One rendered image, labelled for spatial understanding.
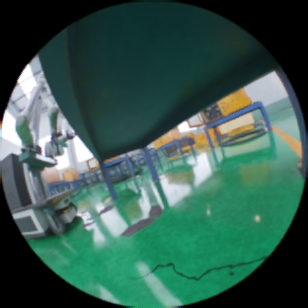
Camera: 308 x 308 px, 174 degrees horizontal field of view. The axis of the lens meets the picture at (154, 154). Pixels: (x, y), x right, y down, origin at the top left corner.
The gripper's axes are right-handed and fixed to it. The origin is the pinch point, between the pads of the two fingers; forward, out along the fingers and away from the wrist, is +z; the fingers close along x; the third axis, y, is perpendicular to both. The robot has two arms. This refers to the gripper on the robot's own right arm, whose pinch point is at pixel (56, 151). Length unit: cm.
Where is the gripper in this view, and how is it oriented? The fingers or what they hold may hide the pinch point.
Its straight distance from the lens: 107.2
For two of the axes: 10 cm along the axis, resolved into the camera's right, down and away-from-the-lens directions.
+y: -8.3, 3.0, -4.8
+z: 3.5, 9.4, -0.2
